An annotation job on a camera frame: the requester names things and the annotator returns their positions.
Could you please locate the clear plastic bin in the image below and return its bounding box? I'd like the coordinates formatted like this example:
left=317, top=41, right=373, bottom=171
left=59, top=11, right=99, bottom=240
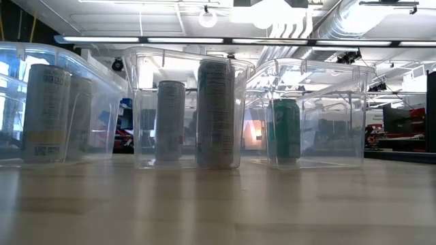
left=0, top=41, right=129, bottom=168
left=244, top=57, right=376, bottom=170
left=123, top=46, right=256, bottom=170

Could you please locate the white cable coil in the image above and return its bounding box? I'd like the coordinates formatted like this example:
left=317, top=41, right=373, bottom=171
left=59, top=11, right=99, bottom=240
left=198, top=9, right=218, bottom=29

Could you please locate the long ceiling light bar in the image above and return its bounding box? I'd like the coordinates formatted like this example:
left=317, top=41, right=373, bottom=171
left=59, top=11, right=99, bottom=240
left=53, top=35, right=436, bottom=48

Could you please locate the red cabinet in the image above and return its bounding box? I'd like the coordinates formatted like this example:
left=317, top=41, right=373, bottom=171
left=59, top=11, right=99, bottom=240
left=409, top=108, right=426, bottom=137

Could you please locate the white slim soda can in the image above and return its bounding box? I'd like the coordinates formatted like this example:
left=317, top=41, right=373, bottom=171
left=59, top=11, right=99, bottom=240
left=155, top=80, right=186, bottom=162

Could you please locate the black ceiling-mounted device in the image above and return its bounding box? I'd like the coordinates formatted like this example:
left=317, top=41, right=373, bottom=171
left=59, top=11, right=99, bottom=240
left=367, top=81, right=388, bottom=93
left=336, top=50, right=362, bottom=65

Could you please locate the silver ventilation duct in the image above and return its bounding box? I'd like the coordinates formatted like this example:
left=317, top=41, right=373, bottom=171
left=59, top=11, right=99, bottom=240
left=292, top=0, right=398, bottom=61

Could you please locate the yellow hanging cable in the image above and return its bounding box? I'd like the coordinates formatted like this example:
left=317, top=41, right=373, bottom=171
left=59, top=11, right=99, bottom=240
left=29, top=9, right=37, bottom=41

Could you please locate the black low bench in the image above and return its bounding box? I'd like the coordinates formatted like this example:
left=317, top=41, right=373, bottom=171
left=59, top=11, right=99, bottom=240
left=363, top=149, right=436, bottom=165

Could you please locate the black computer monitor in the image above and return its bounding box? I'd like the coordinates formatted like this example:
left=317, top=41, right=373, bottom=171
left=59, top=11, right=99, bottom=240
left=140, top=108, right=157, bottom=131
left=382, top=103, right=412, bottom=136

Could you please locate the green soda can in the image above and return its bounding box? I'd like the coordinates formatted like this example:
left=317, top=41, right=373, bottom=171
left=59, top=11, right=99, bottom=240
left=266, top=98, right=302, bottom=165

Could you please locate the white can yellow band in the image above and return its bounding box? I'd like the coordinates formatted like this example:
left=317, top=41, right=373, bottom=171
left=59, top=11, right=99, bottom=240
left=21, top=63, right=72, bottom=164

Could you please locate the black pillar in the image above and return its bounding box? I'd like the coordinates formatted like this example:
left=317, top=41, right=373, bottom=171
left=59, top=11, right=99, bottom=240
left=425, top=70, right=436, bottom=153

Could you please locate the pale grey soda can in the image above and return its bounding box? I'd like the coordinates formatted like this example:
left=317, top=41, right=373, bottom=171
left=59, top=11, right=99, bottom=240
left=67, top=76, right=93, bottom=161

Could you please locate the tall white teal can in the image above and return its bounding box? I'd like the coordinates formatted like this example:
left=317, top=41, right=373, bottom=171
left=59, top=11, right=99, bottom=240
left=196, top=59, right=236, bottom=169

